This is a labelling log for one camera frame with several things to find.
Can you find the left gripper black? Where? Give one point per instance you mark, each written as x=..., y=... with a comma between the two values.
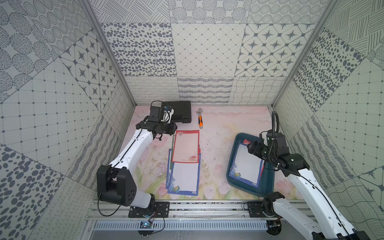
x=167, y=127

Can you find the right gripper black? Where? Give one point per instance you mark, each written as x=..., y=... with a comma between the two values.
x=256, y=146

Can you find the teal plastic storage box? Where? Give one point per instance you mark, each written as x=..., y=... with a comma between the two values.
x=266, y=184

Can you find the blue floral stationery paper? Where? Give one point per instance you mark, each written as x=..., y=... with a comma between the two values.
x=182, y=179
x=246, y=168

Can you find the green bordered scalloped stationery paper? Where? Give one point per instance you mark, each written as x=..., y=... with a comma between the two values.
x=199, y=150

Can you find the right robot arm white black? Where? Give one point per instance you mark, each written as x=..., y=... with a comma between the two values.
x=329, y=223

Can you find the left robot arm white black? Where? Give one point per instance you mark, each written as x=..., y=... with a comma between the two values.
x=115, y=182

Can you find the black plastic tool case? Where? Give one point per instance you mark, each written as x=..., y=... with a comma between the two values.
x=182, y=111

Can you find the right round circuit board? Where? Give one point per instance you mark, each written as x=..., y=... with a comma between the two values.
x=274, y=228

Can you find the left green circuit board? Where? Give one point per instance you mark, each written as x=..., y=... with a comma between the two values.
x=145, y=228

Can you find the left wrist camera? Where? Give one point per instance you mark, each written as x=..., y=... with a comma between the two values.
x=168, y=112

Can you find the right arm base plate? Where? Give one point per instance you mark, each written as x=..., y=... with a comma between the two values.
x=257, y=209

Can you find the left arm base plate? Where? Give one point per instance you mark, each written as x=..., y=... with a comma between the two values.
x=161, y=209

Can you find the aluminium mounting rail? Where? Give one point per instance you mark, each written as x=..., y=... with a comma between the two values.
x=179, y=210

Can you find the white slotted cable duct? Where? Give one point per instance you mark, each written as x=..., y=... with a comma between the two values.
x=185, y=225

